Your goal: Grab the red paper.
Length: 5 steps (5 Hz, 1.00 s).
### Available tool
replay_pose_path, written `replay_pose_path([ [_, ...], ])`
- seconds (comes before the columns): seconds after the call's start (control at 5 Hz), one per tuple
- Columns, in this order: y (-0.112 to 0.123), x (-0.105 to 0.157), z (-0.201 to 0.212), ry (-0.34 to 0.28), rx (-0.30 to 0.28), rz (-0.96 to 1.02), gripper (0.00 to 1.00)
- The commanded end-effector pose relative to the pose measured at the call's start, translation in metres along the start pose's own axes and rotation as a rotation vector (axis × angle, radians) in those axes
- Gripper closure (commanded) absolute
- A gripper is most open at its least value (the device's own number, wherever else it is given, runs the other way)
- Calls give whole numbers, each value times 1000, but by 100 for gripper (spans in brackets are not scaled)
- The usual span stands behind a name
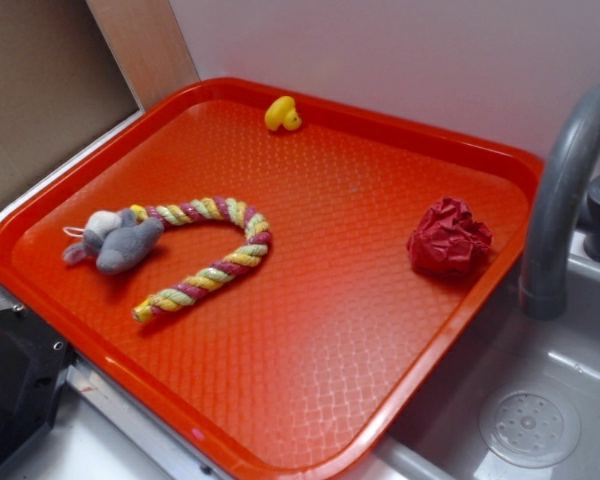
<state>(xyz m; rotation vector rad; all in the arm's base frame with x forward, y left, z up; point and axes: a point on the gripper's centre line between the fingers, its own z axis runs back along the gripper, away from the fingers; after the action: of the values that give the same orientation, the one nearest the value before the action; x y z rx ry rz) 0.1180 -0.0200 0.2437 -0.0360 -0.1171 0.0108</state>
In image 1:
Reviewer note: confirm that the multicolour twisted rope toy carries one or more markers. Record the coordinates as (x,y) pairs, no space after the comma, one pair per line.
(248,256)

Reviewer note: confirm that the grey plush elephant toy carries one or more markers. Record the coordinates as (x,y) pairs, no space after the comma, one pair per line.
(117,241)

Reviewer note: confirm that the crumpled red paper ball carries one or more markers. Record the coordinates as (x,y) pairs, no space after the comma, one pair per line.
(448,241)

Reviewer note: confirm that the brown cardboard panel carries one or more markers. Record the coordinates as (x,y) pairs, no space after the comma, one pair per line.
(60,89)

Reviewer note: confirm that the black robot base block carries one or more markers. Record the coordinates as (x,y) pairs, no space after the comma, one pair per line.
(34,359)

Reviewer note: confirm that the yellow rubber duck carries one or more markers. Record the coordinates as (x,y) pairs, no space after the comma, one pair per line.
(282,113)

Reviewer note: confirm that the grey plastic sink basin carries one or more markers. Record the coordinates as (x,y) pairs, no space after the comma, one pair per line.
(514,398)

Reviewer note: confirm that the grey curved faucet spout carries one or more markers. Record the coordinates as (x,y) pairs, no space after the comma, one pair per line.
(560,203)

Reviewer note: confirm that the orange plastic tray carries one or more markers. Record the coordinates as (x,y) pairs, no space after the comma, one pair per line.
(296,369)

